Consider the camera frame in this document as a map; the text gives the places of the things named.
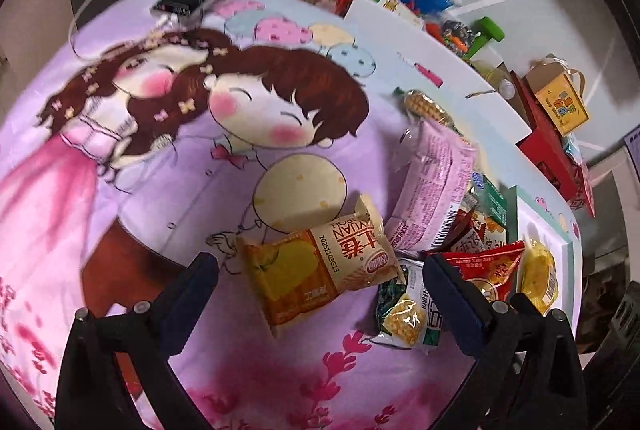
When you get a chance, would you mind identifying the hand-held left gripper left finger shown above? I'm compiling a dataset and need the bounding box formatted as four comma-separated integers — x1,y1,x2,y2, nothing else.
54,251,221,430

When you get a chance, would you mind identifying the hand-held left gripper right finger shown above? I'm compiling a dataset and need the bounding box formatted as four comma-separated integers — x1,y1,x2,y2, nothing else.
422,253,588,430

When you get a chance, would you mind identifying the red snack packet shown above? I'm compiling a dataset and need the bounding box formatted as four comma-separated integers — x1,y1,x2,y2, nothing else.
440,240,526,303

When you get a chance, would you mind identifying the red milk biscuit packet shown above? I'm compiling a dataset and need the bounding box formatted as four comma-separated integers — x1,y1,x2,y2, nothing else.
442,205,506,253

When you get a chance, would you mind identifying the white tray box teal rim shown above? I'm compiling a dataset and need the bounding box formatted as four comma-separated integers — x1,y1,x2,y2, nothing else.
502,184,576,326

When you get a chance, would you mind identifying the pink snack packet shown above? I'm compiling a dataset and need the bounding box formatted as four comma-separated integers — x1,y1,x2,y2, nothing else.
385,123,480,253

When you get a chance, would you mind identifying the yellow egg roll packet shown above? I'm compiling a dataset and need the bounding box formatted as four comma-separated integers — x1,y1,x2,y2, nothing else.
236,194,407,340

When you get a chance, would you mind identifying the green corn kernel packet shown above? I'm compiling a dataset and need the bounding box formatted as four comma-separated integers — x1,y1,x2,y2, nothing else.
362,257,446,351

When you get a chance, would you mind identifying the yellow cake packet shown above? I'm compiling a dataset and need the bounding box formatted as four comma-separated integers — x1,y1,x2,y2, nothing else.
520,237,560,316

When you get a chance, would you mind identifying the green snack packet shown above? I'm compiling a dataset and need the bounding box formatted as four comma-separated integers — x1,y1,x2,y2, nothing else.
462,173,508,231

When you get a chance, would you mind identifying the large red gift box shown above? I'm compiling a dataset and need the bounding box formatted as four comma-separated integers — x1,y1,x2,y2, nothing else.
510,70,596,216

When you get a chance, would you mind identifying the corn cob packet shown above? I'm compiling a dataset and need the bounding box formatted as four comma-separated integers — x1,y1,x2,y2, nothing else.
395,89,463,133

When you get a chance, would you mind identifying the white cardboard box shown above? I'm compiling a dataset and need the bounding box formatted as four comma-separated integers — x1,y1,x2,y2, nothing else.
345,0,533,143

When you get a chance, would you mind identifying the pile of small toys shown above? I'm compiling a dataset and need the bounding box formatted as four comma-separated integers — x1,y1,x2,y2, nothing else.
425,18,476,56

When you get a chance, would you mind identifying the small white card box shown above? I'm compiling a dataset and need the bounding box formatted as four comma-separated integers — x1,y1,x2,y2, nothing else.
377,0,418,24

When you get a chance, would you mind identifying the yellow gift box with handle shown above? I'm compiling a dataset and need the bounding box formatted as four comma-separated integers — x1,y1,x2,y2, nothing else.
522,58,591,136

